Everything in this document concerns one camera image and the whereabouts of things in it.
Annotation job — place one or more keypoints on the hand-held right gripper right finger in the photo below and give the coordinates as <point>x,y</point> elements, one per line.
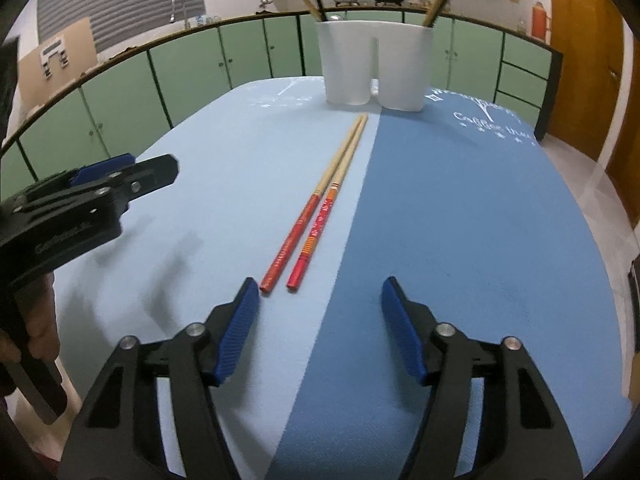
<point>405,335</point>

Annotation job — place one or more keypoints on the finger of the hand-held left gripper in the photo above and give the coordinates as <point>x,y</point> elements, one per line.
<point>150,172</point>
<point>100,170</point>

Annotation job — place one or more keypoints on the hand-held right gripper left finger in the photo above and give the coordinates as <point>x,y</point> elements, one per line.
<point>235,335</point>

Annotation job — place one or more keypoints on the white double utensil holder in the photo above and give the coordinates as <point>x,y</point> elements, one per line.
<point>350,60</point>

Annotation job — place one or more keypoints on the person's left hand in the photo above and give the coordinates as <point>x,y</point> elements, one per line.
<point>42,320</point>

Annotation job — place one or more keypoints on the light blue placemat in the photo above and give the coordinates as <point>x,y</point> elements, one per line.
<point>200,185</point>

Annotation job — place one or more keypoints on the cardboard sheet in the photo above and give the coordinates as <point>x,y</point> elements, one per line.
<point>75,65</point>

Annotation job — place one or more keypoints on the dark blue placemat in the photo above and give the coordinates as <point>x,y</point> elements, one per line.
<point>475,235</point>

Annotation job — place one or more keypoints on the green lower kitchen cabinets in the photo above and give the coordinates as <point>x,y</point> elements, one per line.
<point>200,60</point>

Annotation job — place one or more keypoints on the cups beside sink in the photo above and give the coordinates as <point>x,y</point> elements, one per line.
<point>207,19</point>

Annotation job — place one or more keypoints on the grey roller shutter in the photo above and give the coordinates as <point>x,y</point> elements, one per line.
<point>125,0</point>

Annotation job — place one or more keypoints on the metal kitchen faucet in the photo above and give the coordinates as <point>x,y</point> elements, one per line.
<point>181,2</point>

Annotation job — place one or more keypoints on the metal kettle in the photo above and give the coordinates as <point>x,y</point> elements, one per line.
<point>265,6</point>

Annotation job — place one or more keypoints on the wooden door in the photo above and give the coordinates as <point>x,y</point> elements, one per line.
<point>625,160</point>
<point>580,60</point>

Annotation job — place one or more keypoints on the small glass jar with lid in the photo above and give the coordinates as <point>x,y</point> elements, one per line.
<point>522,26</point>

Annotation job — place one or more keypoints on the orange thermos flask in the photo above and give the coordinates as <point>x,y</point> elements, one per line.
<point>540,20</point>

